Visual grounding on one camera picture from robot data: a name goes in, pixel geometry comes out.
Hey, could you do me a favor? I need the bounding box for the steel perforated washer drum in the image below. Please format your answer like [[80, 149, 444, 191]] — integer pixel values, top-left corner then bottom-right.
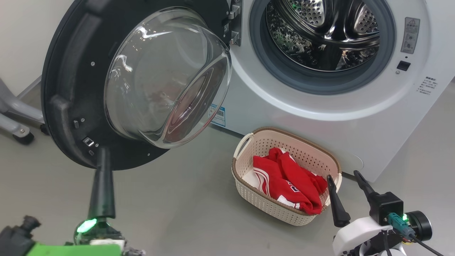
[[266, 0, 381, 72]]

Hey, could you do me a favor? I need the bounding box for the white front-load washing machine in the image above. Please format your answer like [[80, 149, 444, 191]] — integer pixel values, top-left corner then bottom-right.
[[210, 0, 455, 183]]

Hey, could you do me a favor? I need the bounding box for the blue energy label sticker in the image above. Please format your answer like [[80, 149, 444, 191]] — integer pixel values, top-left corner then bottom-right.
[[210, 104, 226, 127]]

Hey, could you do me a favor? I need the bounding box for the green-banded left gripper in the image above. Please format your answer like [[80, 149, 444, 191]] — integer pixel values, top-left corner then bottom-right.
[[27, 148, 146, 256]]

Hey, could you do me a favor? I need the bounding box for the black round glass washer door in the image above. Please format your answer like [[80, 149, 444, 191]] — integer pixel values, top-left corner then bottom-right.
[[41, 0, 242, 170]]

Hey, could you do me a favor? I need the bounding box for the grey metal frame with caster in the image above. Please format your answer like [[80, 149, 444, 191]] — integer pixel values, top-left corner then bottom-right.
[[0, 76, 50, 145]]

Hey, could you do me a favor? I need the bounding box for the black right camera cable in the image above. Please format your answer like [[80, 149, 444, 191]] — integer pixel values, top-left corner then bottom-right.
[[409, 235, 445, 256]]

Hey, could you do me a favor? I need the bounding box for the cream perforated laundry basket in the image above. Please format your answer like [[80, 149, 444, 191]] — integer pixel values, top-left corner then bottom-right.
[[232, 127, 342, 226]]

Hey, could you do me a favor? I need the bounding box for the grey warning sticker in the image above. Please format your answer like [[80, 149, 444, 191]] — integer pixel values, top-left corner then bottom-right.
[[401, 17, 421, 54]]

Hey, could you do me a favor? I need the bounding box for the teal right camera connector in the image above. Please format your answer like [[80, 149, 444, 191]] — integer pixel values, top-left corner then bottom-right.
[[387, 213, 416, 239]]

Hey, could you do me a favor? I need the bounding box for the red and white garment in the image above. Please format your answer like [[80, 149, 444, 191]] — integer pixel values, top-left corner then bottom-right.
[[252, 148, 328, 215]]

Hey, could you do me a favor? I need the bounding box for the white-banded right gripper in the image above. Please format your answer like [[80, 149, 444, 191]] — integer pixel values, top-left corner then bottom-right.
[[326, 170, 395, 256]]

